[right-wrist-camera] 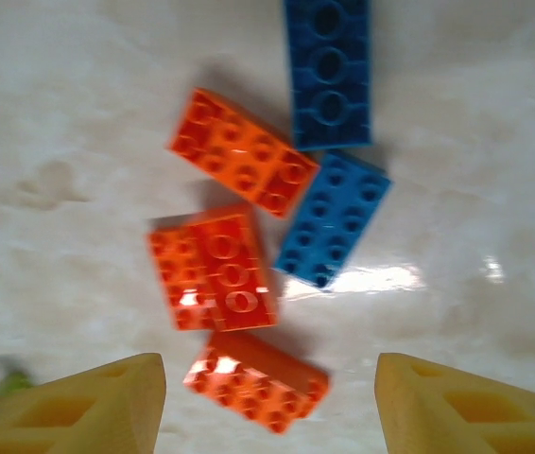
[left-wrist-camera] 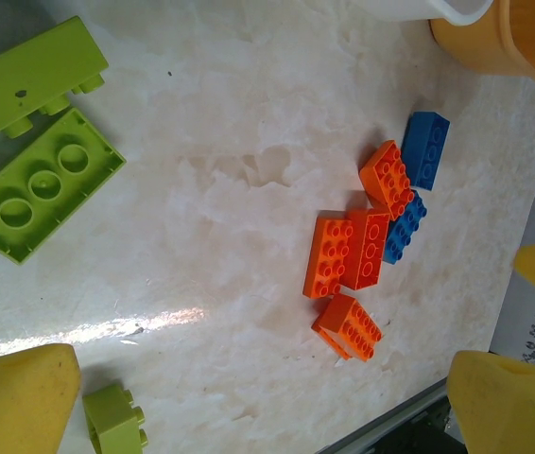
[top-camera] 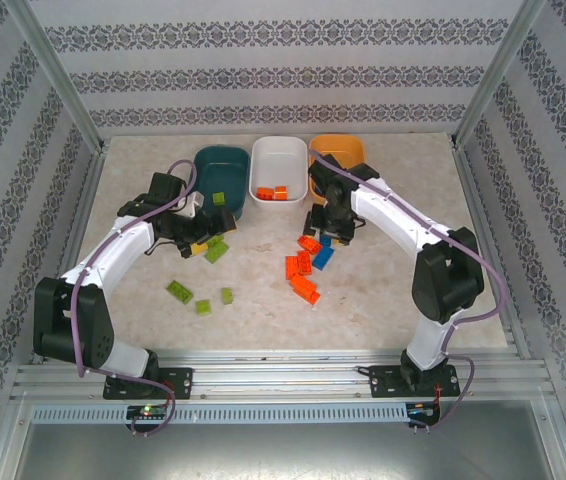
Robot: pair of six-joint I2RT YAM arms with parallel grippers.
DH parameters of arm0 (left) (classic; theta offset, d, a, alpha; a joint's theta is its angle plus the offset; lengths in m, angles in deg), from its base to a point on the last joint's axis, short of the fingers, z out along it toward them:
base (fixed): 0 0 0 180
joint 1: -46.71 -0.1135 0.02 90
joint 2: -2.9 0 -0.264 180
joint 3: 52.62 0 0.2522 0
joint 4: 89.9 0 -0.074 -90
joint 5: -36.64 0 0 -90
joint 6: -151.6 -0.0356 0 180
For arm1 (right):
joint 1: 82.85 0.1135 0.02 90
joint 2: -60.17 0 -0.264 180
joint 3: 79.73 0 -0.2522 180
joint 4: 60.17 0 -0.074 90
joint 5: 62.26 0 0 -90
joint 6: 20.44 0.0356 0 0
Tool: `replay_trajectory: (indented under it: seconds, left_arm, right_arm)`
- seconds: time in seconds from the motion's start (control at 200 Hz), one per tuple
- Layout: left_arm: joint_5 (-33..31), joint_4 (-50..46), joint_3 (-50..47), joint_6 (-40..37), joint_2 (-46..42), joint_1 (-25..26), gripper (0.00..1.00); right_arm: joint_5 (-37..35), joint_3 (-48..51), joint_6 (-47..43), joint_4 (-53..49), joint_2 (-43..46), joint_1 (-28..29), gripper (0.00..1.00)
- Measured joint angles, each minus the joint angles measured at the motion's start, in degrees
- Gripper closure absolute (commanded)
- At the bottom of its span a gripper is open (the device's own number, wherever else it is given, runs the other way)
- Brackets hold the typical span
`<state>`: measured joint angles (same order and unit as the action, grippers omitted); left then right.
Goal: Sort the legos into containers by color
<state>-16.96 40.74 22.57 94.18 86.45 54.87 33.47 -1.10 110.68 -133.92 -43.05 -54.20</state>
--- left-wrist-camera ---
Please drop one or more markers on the medium orange lego brick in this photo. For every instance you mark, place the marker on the medium orange lego brick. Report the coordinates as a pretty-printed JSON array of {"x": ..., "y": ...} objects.
[{"x": 385, "y": 177}]

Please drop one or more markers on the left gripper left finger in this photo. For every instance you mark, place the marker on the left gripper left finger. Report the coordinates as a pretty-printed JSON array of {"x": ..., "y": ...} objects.
[{"x": 12, "y": 406}]

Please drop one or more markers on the small green lego brick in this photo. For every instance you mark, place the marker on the small green lego brick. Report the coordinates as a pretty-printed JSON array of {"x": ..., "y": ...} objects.
[{"x": 111, "y": 416}]

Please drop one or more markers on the long red-orange lego brick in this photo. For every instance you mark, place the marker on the long red-orange lego brick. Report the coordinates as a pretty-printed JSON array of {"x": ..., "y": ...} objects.
[{"x": 367, "y": 250}]

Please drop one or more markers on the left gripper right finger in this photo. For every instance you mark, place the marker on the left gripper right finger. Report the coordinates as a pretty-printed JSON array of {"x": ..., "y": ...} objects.
[{"x": 513, "y": 411}]

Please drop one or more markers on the long blue lego brick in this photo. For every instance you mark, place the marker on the long blue lego brick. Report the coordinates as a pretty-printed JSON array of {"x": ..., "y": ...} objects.
[
  {"x": 426, "y": 151},
  {"x": 404, "y": 229}
]

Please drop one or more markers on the white plastic container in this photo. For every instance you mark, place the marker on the white plastic container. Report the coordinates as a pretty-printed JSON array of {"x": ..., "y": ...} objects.
[{"x": 461, "y": 12}]

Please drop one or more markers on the large green lego brick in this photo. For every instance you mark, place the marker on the large green lego brick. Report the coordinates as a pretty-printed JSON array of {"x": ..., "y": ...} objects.
[
  {"x": 43, "y": 184},
  {"x": 26, "y": 75}
]

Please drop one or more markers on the long orange lego brick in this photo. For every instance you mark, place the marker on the long orange lego brick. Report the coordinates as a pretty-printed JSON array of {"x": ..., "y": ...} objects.
[
  {"x": 326, "y": 337},
  {"x": 326, "y": 255},
  {"x": 350, "y": 324}
]

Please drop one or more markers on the orange plastic container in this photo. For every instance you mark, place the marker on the orange plastic container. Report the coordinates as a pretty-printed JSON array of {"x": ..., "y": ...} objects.
[{"x": 485, "y": 42}]

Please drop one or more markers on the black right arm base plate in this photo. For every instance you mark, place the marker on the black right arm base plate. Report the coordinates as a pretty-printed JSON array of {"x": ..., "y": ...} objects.
[{"x": 419, "y": 437}]

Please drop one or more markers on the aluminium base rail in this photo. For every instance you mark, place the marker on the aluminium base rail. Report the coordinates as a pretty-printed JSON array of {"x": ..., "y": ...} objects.
[{"x": 390, "y": 412}]

